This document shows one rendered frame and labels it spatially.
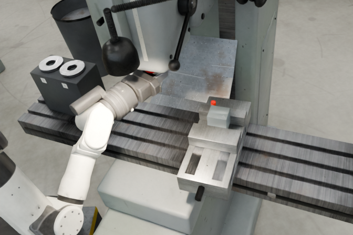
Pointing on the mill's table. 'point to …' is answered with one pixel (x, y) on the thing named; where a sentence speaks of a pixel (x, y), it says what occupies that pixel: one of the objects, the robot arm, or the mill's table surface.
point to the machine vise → (215, 155)
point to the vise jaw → (215, 138)
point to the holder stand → (65, 81)
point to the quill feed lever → (188, 1)
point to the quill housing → (167, 32)
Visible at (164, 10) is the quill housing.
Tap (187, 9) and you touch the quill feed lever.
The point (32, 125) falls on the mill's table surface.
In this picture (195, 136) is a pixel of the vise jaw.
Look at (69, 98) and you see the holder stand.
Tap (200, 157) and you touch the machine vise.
